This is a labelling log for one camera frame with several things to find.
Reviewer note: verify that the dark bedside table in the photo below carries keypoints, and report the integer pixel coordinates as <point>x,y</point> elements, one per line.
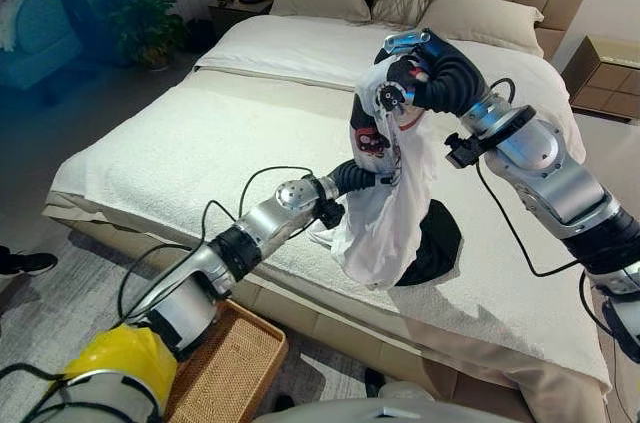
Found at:
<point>232,13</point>

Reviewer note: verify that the white smooth duvet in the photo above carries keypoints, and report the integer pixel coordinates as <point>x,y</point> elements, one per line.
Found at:
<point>300,48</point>

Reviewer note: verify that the person's black shoe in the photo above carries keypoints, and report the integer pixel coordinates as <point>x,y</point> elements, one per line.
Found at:
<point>27,263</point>

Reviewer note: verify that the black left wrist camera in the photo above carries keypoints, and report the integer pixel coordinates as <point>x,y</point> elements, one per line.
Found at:
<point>331,213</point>

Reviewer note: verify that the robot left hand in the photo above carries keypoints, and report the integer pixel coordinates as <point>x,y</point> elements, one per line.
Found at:
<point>352,175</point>

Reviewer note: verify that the dark robot foot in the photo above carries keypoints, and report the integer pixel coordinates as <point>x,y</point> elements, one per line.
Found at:
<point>374,382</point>
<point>284,403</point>

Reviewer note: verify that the white cloth on armchair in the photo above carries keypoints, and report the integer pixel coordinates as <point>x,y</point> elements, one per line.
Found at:
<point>7,13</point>

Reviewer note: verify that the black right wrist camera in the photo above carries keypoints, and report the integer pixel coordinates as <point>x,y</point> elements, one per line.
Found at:
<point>462,150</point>

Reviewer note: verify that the grey robot torso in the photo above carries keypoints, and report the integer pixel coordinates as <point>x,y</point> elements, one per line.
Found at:
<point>390,410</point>

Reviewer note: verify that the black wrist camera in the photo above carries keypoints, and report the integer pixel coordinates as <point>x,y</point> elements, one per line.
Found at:
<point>331,213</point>
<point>462,150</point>

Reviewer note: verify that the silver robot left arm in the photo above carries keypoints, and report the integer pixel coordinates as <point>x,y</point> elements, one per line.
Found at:
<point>280,218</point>

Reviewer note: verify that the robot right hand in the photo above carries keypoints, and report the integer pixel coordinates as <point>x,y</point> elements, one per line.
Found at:
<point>450,78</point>

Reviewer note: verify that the woven wicker basket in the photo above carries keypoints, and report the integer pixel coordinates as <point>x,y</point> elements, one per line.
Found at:
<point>230,368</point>

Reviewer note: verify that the brown quilted bedside table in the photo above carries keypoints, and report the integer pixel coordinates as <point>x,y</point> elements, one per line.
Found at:
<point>607,83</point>

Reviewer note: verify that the white printed t-shirt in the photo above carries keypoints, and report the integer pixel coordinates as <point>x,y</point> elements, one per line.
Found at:
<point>395,223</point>

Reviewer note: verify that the blue armchair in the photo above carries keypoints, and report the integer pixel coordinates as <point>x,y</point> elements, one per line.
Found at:
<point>40,43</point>

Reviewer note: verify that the white textured blanket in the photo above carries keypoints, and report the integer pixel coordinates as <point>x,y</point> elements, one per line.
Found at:
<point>210,143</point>

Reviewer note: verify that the grey patterned rug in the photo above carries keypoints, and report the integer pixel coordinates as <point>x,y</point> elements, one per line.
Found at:
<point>55,313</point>

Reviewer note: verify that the beige upholstered bed frame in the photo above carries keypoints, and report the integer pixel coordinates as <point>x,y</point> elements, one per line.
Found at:
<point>350,328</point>

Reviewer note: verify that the black garment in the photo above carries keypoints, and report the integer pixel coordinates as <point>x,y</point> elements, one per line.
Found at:
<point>440,238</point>

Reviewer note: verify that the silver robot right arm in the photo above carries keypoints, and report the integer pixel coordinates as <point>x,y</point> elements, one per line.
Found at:
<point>550,168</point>

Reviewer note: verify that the green potted plant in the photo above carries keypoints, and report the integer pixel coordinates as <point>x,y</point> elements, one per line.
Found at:
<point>142,23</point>

